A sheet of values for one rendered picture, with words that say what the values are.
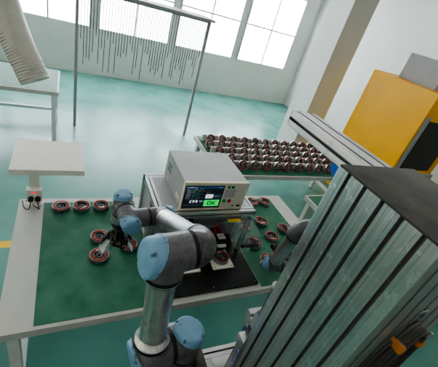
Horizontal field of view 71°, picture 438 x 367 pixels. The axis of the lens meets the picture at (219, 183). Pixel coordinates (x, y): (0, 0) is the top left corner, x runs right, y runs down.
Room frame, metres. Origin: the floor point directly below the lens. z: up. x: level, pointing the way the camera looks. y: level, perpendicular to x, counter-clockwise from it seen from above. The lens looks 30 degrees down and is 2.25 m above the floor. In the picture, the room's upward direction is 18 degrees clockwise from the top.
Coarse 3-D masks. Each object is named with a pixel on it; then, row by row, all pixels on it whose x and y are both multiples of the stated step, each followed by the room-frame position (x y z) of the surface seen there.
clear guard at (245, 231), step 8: (232, 216) 1.66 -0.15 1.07; (240, 216) 1.69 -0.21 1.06; (248, 216) 1.72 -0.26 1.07; (224, 224) 1.55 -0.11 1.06; (232, 224) 1.58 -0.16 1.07; (240, 224) 1.60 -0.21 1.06; (248, 224) 1.63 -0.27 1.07; (232, 232) 1.50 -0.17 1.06; (240, 232) 1.52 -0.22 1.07; (248, 232) 1.55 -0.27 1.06; (256, 232) 1.57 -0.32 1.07; (232, 240) 1.43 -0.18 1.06; (240, 240) 1.46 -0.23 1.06; (248, 240) 1.48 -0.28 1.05; (256, 240) 1.51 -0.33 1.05; (232, 248) 1.40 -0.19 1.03; (240, 248) 1.43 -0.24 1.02; (248, 248) 1.45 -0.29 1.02; (256, 248) 1.48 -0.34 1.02; (264, 248) 1.51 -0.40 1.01
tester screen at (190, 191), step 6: (186, 192) 1.49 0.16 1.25; (192, 192) 1.51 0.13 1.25; (198, 192) 1.53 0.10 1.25; (204, 192) 1.55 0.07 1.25; (210, 192) 1.57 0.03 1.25; (216, 192) 1.59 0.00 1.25; (186, 198) 1.50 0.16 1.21; (192, 198) 1.52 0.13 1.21; (198, 198) 1.54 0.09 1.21; (204, 198) 1.56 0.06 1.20; (210, 198) 1.58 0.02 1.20; (216, 198) 1.60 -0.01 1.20
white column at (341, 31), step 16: (336, 0) 5.63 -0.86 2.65; (352, 0) 5.35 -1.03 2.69; (368, 0) 5.43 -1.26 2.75; (336, 16) 5.51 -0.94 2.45; (352, 16) 5.35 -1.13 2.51; (368, 16) 5.51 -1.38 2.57; (320, 32) 5.69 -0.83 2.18; (336, 32) 5.39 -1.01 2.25; (352, 32) 5.42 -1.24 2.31; (320, 48) 5.57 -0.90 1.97; (336, 48) 5.33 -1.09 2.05; (352, 48) 5.49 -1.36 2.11; (320, 64) 5.44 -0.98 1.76; (336, 64) 5.40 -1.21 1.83; (304, 80) 5.63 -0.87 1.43; (320, 80) 5.31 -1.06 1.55; (336, 80) 5.48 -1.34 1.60; (304, 96) 5.49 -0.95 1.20; (320, 96) 5.38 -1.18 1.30; (288, 112) 5.69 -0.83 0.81; (320, 112) 5.46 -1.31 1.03; (288, 128) 5.55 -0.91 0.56
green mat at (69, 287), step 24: (48, 216) 1.47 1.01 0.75; (72, 216) 1.54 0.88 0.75; (96, 216) 1.61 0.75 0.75; (48, 240) 1.28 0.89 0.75; (72, 240) 1.34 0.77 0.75; (48, 264) 1.12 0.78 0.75; (72, 264) 1.17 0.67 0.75; (96, 264) 1.22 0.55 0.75; (120, 264) 1.27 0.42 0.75; (48, 288) 0.98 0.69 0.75; (72, 288) 1.02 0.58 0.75; (96, 288) 1.07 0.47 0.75; (120, 288) 1.11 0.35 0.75; (144, 288) 1.16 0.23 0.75; (48, 312) 0.86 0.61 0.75; (72, 312) 0.90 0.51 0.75; (96, 312) 0.94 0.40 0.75
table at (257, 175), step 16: (208, 144) 3.25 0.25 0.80; (224, 144) 3.35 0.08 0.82; (240, 144) 3.49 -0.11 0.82; (256, 144) 3.59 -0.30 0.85; (272, 144) 3.87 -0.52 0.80; (304, 144) 4.18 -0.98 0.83; (240, 160) 3.00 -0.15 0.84; (256, 160) 3.23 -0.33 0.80; (288, 160) 3.50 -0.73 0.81; (320, 160) 3.76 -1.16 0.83; (256, 176) 2.95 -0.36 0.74; (272, 176) 3.06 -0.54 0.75; (288, 176) 3.19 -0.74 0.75; (304, 176) 3.32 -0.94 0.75; (320, 176) 3.46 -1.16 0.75
